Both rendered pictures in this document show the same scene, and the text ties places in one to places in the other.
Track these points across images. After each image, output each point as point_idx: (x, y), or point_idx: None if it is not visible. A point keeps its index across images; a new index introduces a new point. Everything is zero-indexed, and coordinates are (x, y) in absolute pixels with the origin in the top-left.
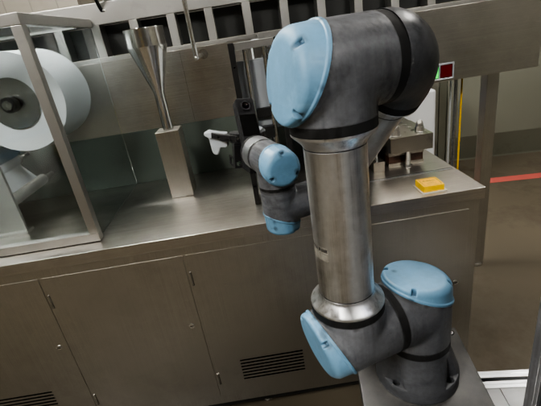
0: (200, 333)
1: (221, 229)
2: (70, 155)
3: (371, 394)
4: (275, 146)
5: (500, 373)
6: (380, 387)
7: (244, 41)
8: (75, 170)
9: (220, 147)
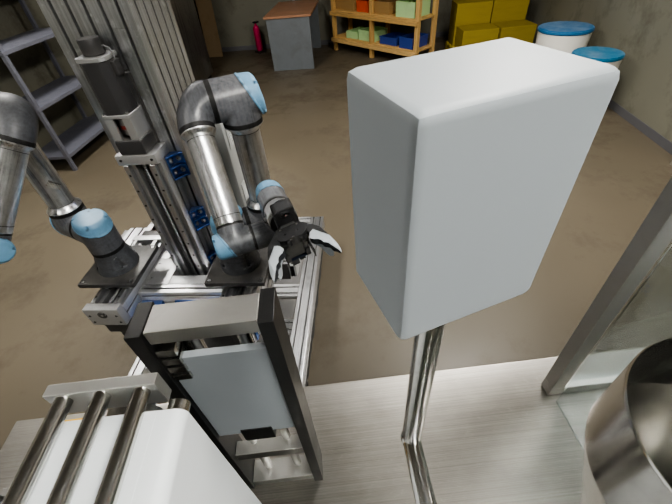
0: None
1: (364, 381)
2: (593, 305)
3: (267, 252)
4: (267, 184)
5: (195, 290)
6: (261, 255)
7: (227, 310)
8: (581, 320)
9: (321, 247)
